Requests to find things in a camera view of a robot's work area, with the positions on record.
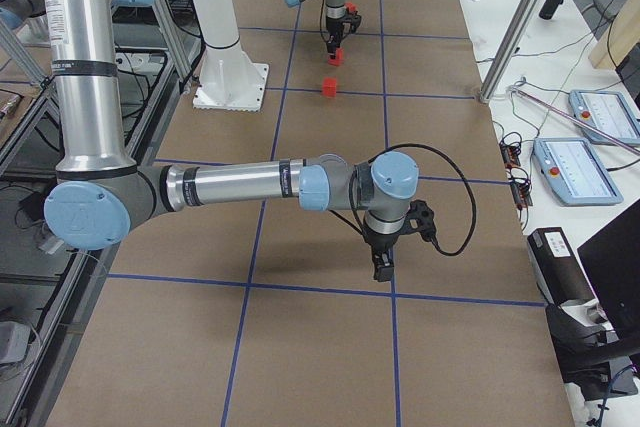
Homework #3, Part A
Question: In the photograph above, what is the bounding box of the metal reacher grabber stick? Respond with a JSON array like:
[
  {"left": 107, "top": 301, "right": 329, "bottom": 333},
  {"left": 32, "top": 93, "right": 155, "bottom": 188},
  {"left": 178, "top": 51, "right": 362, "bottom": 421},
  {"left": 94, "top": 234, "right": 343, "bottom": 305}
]
[{"left": 507, "top": 79, "right": 639, "bottom": 155}]

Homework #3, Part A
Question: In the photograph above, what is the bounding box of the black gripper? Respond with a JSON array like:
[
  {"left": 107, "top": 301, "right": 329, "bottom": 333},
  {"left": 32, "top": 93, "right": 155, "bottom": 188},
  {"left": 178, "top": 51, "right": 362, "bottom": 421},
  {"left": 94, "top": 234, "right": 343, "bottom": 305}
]
[
  {"left": 363, "top": 224, "right": 402, "bottom": 282},
  {"left": 325, "top": 16, "right": 349, "bottom": 54}
]

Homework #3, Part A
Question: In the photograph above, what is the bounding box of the black box with label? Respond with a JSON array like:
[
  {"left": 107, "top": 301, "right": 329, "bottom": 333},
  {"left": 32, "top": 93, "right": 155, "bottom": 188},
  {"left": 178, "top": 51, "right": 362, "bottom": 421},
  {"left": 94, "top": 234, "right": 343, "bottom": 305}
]
[{"left": 527, "top": 227, "right": 595, "bottom": 306}]

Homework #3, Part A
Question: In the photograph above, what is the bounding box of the teach pendant near tablet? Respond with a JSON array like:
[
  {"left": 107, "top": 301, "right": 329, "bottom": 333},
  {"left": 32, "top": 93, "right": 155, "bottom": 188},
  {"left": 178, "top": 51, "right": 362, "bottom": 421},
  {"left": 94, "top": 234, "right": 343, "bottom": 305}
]
[{"left": 533, "top": 137, "right": 624, "bottom": 206}]

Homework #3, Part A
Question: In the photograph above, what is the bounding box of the small circuit board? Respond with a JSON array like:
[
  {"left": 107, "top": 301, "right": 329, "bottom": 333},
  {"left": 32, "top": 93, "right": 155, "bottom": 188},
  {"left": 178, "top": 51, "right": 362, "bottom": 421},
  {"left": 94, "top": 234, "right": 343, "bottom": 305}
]
[{"left": 499, "top": 143, "right": 521, "bottom": 168}]

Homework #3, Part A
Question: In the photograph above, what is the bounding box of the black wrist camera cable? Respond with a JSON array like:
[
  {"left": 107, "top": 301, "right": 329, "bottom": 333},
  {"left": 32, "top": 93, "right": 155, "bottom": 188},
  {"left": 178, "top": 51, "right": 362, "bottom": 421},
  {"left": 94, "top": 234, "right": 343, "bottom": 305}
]
[{"left": 349, "top": 142, "right": 477, "bottom": 256}]

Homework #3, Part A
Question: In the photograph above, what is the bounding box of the teach pendant far tablet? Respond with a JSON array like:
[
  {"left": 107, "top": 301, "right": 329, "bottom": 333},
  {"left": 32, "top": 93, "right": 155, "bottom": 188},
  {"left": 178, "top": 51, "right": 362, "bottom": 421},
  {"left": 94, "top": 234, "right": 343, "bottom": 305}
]
[{"left": 569, "top": 90, "right": 639, "bottom": 147}]

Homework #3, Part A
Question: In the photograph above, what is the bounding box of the teach pendant tablet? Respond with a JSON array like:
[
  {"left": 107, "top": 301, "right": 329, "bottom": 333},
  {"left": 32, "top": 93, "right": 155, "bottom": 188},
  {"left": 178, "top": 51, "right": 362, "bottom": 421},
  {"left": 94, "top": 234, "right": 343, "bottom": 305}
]
[
  {"left": 533, "top": 137, "right": 624, "bottom": 206},
  {"left": 569, "top": 90, "right": 639, "bottom": 147}
]

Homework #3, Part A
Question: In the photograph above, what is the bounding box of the red cube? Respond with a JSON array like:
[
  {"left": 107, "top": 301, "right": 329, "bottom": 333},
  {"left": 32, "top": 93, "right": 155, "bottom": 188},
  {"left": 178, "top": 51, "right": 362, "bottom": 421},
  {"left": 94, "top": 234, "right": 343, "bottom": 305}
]
[{"left": 322, "top": 77, "right": 338, "bottom": 98}]

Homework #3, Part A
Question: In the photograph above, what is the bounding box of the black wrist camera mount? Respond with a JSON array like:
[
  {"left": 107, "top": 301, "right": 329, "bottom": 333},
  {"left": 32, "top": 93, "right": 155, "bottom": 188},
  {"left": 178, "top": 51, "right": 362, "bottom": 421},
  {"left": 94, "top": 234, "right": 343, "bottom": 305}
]
[{"left": 403, "top": 200, "right": 437, "bottom": 244}]

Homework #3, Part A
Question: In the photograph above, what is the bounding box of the black monitor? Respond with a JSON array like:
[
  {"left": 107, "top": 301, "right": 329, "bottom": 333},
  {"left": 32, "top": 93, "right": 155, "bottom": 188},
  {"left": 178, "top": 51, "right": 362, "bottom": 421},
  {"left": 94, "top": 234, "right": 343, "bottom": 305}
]
[{"left": 578, "top": 201, "right": 639, "bottom": 337}]

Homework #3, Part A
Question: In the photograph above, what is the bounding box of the aluminium frame post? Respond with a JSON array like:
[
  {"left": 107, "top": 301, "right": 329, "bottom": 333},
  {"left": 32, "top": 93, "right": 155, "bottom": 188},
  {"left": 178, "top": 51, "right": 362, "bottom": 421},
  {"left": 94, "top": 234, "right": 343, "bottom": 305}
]
[{"left": 478, "top": 0, "right": 539, "bottom": 104}]

